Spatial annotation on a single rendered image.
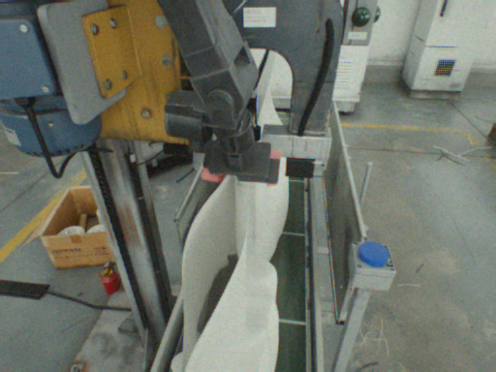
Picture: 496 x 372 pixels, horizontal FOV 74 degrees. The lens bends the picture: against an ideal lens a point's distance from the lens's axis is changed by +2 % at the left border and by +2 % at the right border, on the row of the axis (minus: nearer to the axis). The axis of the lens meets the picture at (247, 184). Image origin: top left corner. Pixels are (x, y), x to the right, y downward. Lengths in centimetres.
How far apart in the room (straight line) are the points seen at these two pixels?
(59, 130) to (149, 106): 20
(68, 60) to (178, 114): 17
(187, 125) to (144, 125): 29
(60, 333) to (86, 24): 144
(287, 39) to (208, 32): 26
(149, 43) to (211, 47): 32
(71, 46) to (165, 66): 20
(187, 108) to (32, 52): 20
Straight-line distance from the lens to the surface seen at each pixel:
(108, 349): 164
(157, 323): 141
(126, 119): 77
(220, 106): 40
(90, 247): 189
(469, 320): 191
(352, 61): 347
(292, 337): 114
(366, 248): 75
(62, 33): 54
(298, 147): 69
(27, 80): 52
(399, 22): 484
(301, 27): 62
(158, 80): 70
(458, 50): 448
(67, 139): 62
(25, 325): 189
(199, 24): 39
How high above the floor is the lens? 136
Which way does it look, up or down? 35 degrees down
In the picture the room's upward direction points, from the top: straight up
